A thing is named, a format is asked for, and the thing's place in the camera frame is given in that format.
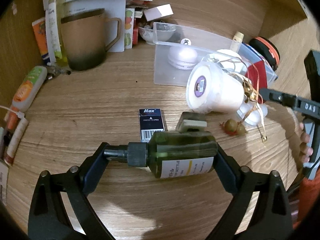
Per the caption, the cream lotion tube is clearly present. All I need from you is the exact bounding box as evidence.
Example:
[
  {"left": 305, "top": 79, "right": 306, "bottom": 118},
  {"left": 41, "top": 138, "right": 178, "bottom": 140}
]
[{"left": 230, "top": 31, "right": 244, "bottom": 53}]

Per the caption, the green cream square stamp block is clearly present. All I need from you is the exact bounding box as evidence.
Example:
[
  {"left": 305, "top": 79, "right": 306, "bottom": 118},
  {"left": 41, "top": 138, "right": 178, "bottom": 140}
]
[{"left": 176, "top": 112, "right": 207, "bottom": 133}]

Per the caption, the clear plastic storage bin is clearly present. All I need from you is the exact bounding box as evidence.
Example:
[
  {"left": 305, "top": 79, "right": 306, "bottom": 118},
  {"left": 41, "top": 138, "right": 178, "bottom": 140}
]
[{"left": 153, "top": 25, "right": 278, "bottom": 87}]

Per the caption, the green pump bottle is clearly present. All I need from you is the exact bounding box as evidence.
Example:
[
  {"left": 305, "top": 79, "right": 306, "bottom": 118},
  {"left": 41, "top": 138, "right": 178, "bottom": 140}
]
[{"left": 104, "top": 131, "right": 218, "bottom": 179}]

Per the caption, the brown ceramic mug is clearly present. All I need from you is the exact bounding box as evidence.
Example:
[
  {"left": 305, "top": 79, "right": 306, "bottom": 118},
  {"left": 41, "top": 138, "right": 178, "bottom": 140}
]
[{"left": 61, "top": 8, "right": 122, "bottom": 71}]

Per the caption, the white plastic cup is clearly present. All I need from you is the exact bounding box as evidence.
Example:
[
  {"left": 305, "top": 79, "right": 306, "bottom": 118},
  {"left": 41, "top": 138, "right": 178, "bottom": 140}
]
[{"left": 185, "top": 52, "right": 247, "bottom": 114}]

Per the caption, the white charging cable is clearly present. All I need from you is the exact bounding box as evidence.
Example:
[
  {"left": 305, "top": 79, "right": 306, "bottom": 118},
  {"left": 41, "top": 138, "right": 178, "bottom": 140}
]
[{"left": 0, "top": 104, "right": 26, "bottom": 123}]

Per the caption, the red cloth pouch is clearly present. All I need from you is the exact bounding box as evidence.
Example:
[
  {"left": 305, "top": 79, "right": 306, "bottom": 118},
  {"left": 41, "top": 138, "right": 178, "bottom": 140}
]
[{"left": 245, "top": 60, "right": 267, "bottom": 92}]

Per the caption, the fruit print carton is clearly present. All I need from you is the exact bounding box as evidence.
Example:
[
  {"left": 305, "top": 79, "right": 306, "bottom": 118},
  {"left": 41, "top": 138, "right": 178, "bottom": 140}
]
[{"left": 124, "top": 8, "right": 135, "bottom": 49}]

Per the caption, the pink macaron shaped case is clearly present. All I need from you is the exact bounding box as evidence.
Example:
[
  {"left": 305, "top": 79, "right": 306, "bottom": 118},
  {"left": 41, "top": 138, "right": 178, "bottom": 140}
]
[{"left": 168, "top": 46, "right": 198, "bottom": 70}]

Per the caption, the white round plastic ball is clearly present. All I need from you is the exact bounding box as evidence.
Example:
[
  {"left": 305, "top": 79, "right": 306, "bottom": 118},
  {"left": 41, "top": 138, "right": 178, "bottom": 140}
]
[{"left": 236, "top": 102, "right": 268, "bottom": 126}]

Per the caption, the white pink small carton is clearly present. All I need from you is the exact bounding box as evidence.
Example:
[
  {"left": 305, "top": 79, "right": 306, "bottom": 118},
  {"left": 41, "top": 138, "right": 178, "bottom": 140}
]
[{"left": 143, "top": 4, "right": 174, "bottom": 22}]

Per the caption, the orange green glue tube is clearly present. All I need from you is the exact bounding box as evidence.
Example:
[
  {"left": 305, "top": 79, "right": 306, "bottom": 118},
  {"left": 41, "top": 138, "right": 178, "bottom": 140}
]
[{"left": 6, "top": 65, "right": 48, "bottom": 130}]

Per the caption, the gold ribbon bow ornament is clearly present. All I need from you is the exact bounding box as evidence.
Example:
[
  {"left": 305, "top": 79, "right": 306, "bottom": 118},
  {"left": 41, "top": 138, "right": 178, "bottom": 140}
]
[{"left": 242, "top": 76, "right": 264, "bottom": 103}]

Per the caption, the person's right hand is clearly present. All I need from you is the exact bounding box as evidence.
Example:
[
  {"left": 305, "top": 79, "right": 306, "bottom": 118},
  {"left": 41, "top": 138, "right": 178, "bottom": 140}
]
[{"left": 299, "top": 122, "right": 313, "bottom": 163}]

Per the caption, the clear glass bowl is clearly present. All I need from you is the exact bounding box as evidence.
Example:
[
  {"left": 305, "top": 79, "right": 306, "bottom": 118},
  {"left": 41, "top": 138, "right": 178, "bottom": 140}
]
[{"left": 138, "top": 22, "right": 176, "bottom": 45}]

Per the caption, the orange booklet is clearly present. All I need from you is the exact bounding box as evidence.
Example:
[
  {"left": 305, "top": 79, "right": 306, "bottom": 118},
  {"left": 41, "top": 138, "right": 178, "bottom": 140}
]
[{"left": 32, "top": 17, "right": 50, "bottom": 65}]

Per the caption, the black orange round zip case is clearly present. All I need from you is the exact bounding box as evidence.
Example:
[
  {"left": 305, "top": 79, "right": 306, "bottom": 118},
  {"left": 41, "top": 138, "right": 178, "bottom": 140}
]
[{"left": 248, "top": 36, "right": 280, "bottom": 71}]

